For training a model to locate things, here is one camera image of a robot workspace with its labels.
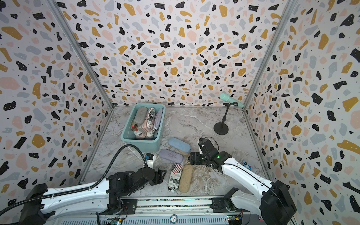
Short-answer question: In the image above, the tan felt case front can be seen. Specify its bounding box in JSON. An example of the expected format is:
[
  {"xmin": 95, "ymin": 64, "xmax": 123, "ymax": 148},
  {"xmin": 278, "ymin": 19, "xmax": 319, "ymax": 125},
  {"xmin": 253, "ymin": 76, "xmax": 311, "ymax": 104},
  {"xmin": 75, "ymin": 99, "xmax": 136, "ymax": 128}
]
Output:
[{"xmin": 178, "ymin": 165, "xmax": 193, "ymax": 193}]

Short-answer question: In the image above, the newspaper flag case front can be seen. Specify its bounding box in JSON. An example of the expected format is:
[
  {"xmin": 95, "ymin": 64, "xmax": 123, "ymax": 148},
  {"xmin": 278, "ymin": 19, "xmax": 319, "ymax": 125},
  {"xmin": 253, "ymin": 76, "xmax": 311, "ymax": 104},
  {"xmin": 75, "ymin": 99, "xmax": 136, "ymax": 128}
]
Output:
[{"xmin": 168, "ymin": 164, "xmax": 183, "ymax": 193}]

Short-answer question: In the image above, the newspaper flag case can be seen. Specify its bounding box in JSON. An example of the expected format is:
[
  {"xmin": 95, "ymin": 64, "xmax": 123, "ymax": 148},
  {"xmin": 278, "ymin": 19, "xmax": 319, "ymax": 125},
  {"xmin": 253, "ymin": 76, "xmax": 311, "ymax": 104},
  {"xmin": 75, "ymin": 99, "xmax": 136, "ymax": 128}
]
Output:
[
  {"xmin": 168, "ymin": 164, "xmax": 183, "ymax": 193},
  {"xmin": 146, "ymin": 108, "xmax": 156, "ymax": 129}
]

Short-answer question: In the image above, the plaid tartan glasses case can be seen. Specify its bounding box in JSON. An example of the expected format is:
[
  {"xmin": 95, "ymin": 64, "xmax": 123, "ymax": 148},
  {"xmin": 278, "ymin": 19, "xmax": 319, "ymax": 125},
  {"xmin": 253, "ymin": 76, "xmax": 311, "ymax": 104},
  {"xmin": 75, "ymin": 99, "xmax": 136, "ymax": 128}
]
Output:
[{"xmin": 131, "ymin": 121, "xmax": 138, "ymax": 132}]

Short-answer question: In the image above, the pink glasses case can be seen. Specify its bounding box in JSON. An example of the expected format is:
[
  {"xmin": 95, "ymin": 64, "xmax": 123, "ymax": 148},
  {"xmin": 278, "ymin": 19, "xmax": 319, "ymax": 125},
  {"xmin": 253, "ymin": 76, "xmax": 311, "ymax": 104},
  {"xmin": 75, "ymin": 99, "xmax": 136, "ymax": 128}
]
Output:
[{"xmin": 134, "ymin": 119, "xmax": 152, "ymax": 138}]

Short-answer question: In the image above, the teal plastic storage box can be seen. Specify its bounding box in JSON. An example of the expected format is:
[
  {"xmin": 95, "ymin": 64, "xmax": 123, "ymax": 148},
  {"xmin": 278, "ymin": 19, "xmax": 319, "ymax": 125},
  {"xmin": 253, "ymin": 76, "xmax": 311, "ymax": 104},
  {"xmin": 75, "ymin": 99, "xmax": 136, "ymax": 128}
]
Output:
[{"xmin": 121, "ymin": 103, "xmax": 166, "ymax": 153}]

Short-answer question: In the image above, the purple felt case diagonal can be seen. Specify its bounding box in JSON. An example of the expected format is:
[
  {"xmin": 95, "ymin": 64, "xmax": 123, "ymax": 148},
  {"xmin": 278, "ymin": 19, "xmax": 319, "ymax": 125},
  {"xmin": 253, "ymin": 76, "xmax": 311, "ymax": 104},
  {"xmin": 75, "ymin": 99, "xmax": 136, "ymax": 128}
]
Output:
[{"xmin": 153, "ymin": 108, "xmax": 163, "ymax": 132}]

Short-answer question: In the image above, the grey felt case front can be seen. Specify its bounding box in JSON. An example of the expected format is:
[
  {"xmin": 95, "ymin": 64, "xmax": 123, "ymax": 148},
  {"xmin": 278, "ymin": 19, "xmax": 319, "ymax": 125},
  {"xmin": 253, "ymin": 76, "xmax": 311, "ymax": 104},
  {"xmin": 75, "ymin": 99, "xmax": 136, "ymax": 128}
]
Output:
[{"xmin": 134, "ymin": 106, "xmax": 148, "ymax": 125}]

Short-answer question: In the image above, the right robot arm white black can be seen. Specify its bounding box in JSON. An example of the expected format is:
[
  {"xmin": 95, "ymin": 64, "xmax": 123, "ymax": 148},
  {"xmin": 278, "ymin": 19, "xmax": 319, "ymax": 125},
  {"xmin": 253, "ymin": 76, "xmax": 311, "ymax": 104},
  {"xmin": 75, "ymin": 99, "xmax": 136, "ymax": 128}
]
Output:
[{"xmin": 188, "ymin": 137, "xmax": 297, "ymax": 225}]

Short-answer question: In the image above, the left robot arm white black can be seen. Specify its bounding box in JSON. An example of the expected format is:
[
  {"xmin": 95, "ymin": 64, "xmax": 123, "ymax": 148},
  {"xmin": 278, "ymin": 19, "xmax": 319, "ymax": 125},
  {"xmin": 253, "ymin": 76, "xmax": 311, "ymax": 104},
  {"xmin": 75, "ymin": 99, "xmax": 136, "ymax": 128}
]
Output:
[{"xmin": 19, "ymin": 167, "xmax": 167, "ymax": 225}]

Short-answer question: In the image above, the tan case behind blue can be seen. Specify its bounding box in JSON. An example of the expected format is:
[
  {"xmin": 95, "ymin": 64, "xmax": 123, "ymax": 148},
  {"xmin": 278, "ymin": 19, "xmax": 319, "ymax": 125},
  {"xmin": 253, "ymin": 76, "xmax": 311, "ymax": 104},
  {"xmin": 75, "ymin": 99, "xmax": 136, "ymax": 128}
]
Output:
[{"xmin": 180, "ymin": 151, "xmax": 191, "ymax": 158}]

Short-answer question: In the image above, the light blue felt case right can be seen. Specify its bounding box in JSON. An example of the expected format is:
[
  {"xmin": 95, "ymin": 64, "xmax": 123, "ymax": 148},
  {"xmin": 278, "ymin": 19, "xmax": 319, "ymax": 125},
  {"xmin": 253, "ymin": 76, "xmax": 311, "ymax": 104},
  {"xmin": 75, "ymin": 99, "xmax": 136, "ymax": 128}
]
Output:
[{"xmin": 168, "ymin": 137, "xmax": 191, "ymax": 153}]

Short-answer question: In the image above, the green microphone on black stand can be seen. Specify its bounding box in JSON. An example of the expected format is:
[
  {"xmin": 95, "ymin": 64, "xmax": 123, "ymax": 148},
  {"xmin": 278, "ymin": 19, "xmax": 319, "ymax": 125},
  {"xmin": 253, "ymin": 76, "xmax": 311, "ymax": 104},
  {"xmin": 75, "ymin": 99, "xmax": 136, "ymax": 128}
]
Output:
[{"xmin": 213, "ymin": 92, "xmax": 245, "ymax": 136}]

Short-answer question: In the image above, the small blue toy car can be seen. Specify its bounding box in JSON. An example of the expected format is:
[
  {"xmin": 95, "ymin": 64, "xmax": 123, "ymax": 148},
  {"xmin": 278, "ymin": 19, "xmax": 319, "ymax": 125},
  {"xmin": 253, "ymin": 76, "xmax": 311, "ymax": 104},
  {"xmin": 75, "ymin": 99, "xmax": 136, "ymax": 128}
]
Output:
[{"xmin": 242, "ymin": 161, "xmax": 252, "ymax": 170}]

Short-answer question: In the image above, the purple felt case horizontal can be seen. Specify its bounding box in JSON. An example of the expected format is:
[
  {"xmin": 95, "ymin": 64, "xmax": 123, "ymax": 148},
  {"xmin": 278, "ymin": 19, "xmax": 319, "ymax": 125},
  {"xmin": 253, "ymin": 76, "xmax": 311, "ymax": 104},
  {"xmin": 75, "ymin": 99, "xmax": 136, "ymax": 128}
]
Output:
[{"xmin": 159, "ymin": 149, "xmax": 183, "ymax": 164}]

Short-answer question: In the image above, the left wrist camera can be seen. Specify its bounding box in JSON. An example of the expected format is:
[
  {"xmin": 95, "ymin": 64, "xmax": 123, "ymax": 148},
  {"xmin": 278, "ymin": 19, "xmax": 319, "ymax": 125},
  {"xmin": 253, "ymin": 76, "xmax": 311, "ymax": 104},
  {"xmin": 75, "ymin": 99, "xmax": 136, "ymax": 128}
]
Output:
[{"xmin": 144, "ymin": 153, "xmax": 156, "ymax": 168}]

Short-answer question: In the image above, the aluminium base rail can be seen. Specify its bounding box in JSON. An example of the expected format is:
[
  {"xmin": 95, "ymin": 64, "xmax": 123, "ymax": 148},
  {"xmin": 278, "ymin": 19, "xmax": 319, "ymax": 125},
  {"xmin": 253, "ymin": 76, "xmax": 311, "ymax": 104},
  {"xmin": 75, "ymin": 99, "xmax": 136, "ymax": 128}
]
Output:
[{"xmin": 47, "ymin": 196, "xmax": 258, "ymax": 225}]

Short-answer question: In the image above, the black corrugated cable conduit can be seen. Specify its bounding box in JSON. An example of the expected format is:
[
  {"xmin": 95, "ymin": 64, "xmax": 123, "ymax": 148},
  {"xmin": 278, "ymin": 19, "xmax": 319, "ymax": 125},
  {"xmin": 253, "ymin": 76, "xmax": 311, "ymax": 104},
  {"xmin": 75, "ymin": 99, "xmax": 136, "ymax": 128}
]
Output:
[{"xmin": 0, "ymin": 144, "xmax": 148, "ymax": 225}]

